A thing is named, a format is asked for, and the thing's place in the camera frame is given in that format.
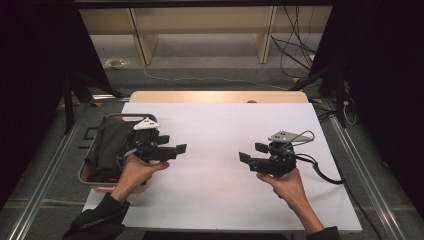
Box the dark pleated skirt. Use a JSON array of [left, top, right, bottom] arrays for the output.
[[84, 115, 143, 183]]

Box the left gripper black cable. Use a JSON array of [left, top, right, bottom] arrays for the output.
[[115, 131, 139, 171]]

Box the beige wooden shelf unit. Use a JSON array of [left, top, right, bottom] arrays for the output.
[[79, 5, 333, 66]]

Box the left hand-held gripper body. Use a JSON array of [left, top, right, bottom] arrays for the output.
[[127, 117, 179, 165]]

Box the black tripod stand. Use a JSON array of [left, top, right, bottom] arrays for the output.
[[61, 71, 126, 134], [288, 59, 349, 129]]

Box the aluminium floor rail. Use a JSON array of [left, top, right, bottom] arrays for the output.
[[321, 99, 408, 240], [6, 99, 98, 240]]

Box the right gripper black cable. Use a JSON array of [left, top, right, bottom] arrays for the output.
[[294, 153, 346, 185]]

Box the black curtain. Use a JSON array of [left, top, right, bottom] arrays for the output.
[[308, 0, 424, 214], [0, 0, 111, 211]]

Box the orange basket with grey rim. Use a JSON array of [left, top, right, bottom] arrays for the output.
[[78, 113, 159, 194]]

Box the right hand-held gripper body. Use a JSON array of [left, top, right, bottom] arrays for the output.
[[248, 130, 316, 179]]

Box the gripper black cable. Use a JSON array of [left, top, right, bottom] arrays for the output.
[[115, 131, 139, 171], [294, 153, 346, 185]]

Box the person's left hand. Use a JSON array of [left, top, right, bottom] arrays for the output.
[[111, 153, 170, 203]]

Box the person's right hand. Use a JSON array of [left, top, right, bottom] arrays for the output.
[[256, 167, 309, 214]]

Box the tangle of black cables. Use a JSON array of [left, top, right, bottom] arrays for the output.
[[270, 5, 318, 79]]

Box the crumpled clear plastic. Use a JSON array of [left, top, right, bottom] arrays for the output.
[[104, 58, 128, 70]]

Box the short aluminium bar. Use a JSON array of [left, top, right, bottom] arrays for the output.
[[90, 93, 132, 102]]

